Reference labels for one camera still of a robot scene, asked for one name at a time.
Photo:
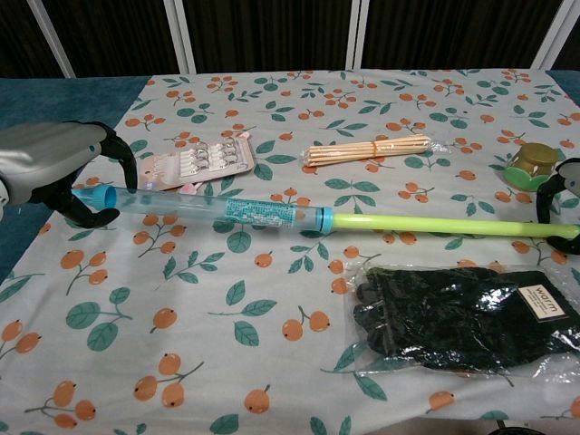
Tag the teal table cover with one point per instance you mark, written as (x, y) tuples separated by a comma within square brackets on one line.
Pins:
[(59, 97)]

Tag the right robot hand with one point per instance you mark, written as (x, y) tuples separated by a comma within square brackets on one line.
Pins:
[(562, 195)]

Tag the bundle of wooden sticks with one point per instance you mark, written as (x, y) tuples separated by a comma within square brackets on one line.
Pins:
[(367, 149)]

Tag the packaged black knit gloves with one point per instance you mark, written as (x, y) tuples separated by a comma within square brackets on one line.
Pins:
[(457, 317)]

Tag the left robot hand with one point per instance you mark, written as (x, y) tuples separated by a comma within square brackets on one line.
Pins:
[(59, 163)]

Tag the small gold and green jar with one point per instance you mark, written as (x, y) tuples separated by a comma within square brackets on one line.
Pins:
[(531, 168)]

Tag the floral patterned tablecloth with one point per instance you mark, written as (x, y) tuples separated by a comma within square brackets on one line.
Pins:
[(281, 272)]

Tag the black folding screen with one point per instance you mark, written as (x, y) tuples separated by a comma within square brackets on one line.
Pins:
[(290, 34)]

